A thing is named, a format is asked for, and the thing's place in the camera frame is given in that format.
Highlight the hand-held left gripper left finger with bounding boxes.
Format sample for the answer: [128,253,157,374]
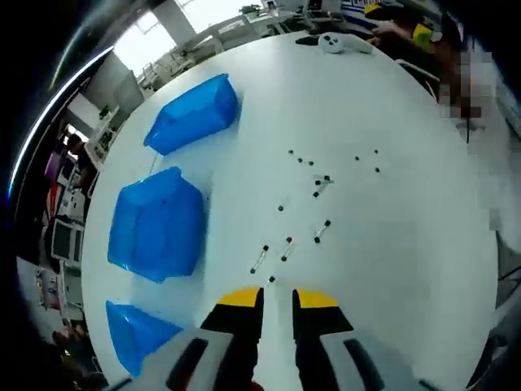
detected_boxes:
[103,286,265,391]

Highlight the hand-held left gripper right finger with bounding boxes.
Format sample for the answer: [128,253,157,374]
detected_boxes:
[291,288,443,391]

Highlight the blue plastic bin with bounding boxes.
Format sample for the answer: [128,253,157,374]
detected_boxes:
[105,300,184,378]
[142,72,239,156]
[107,165,206,283]

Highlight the black resistors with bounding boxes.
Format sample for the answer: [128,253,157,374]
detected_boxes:
[248,148,386,288]

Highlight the white game controller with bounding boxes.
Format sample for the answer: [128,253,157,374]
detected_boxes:
[317,31,375,56]

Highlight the white mesh office chair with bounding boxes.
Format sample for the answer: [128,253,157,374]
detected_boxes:
[51,219,74,261]

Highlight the purple screen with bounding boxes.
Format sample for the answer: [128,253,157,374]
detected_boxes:
[43,148,68,191]

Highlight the curved ceiling light strip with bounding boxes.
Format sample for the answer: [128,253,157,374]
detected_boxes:
[7,44,115,200]

